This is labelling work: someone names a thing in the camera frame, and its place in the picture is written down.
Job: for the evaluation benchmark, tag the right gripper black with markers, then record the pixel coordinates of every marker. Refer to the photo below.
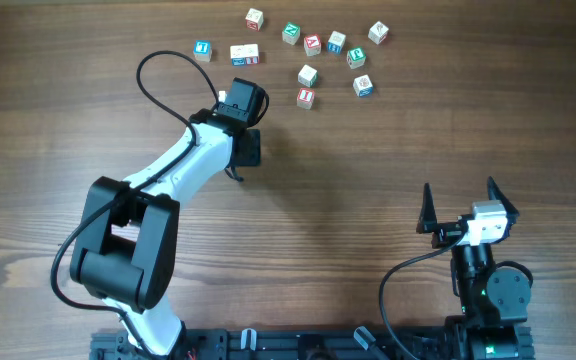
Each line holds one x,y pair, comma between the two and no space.
446,233

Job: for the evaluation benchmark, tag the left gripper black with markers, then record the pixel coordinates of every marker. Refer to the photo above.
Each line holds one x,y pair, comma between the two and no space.
253,157

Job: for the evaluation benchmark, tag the blue side paired block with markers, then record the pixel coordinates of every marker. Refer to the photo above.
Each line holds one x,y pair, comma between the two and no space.
237,55

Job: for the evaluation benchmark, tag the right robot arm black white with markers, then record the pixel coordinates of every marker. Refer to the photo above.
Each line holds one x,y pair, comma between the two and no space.
494,296

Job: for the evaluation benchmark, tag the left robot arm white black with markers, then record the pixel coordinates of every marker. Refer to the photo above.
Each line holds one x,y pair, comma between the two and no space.
125,246

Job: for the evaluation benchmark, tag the red letter I block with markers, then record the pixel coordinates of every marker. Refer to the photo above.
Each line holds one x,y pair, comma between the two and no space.
305,98

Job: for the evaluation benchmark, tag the green side plain block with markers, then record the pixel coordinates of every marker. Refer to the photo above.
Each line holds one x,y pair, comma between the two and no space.
307,76

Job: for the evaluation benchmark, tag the red side paired block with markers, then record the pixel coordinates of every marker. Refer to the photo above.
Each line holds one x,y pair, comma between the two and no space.
251,52

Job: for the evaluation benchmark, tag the blue letter T block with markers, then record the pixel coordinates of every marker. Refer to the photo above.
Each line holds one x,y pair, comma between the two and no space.
202,51

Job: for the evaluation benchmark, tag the green letter Z block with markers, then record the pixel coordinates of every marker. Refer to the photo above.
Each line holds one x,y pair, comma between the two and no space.
291,33

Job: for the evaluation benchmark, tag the red trimmed far block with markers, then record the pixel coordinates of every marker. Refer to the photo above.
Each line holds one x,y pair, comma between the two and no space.
254,19

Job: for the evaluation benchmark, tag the blue picture wooden block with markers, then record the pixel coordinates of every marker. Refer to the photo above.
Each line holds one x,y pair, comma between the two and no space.
363,86

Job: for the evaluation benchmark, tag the blue side wooden block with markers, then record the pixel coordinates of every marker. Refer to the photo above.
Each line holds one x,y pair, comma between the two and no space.
336,42

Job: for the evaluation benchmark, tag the green letter J block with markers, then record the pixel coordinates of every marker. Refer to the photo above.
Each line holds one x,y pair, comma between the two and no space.
356,57

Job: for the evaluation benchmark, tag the red picture wooden block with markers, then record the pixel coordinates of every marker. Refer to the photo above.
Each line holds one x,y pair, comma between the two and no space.
378,32

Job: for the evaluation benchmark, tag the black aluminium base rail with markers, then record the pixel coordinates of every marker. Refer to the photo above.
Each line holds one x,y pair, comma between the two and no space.
426,342

